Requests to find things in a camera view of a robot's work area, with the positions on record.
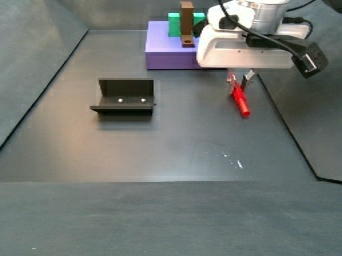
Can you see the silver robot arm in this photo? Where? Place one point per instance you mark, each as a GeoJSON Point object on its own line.
{"type": "Point", "coordinates": [224, 47]}

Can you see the red cylindrical peg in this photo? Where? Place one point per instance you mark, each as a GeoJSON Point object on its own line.
{"type": "Point", "coordinates": [240, 98]}

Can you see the brown upright bracket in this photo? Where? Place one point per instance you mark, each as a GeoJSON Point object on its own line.
{"type": "Point", "coordinates": [186, 24]}

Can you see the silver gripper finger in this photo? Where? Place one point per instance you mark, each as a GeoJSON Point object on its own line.
{"type": "Point", "coordinates": [248, 79]}
{"type": "Point", "coordinates": [232, 82]}

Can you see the green upright block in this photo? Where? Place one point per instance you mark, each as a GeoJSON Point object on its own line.
{"type": "Point", "coordinates": [174, 22]}

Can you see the purple block base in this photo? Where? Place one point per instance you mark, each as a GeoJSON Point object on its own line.
{"type": "Point", "coordinates": [165, 53]}

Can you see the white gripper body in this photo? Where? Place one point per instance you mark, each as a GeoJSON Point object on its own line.
{"type": "Point", "coordinates": [224, 46]}

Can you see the black angle bracket fixture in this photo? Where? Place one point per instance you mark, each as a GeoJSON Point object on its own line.
{"type": "Point", "coordinates": [131, 89]}

